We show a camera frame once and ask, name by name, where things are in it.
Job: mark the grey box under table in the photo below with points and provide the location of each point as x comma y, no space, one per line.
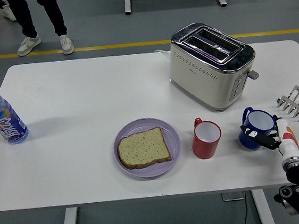
232,196

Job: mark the bread slice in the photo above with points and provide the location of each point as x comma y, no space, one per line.
142,148

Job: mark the cream chrome toaster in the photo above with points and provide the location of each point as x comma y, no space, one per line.
203,85

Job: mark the blue-capped plastic water bottle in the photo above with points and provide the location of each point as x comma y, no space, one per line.
6,124

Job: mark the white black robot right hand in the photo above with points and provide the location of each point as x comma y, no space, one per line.
289,142

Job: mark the purple round plate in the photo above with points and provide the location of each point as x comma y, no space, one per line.
145,172

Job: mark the red enamel cup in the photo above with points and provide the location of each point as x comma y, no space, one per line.
204,149

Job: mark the person with grey-white shoes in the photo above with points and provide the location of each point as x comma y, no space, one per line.
26,18

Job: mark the blue enamel cup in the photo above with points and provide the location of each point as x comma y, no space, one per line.
257,120

